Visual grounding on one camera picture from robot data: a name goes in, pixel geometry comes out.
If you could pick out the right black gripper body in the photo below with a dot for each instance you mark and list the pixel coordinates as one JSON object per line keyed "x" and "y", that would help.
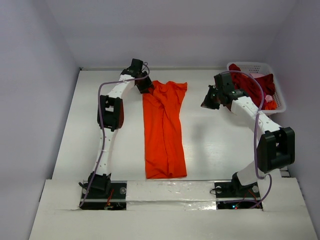
{"x": 212, "y": 99}

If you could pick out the orange t shirt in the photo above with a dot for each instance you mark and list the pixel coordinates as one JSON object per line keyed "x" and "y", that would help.
{"x": 163, "y": 144}

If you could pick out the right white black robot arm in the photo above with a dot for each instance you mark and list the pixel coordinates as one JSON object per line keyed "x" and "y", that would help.
{"x": 274, "y": 145}

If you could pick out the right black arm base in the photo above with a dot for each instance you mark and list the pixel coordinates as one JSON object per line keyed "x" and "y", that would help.
{"x": 228, "y": 198}

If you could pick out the white plastic basket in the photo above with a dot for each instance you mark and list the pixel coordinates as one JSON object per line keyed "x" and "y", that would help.
{"x": 273, "y": 99}

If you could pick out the small orange cloth in basket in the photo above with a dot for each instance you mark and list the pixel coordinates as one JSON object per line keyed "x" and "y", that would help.
{"x": 270, "y": 106}

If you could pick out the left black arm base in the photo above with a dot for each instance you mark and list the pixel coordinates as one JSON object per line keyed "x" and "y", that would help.
{"x": 115, "y": 200}

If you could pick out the dark red t shirt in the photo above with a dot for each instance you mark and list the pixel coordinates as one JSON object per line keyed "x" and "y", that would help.
{"x": 266, "y": 83}

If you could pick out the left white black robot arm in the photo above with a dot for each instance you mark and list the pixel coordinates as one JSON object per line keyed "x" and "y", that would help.
{"x": 110, "y": 118}

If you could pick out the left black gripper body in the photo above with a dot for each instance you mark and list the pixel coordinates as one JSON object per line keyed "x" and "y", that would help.
{"x": 143, "y": 84}

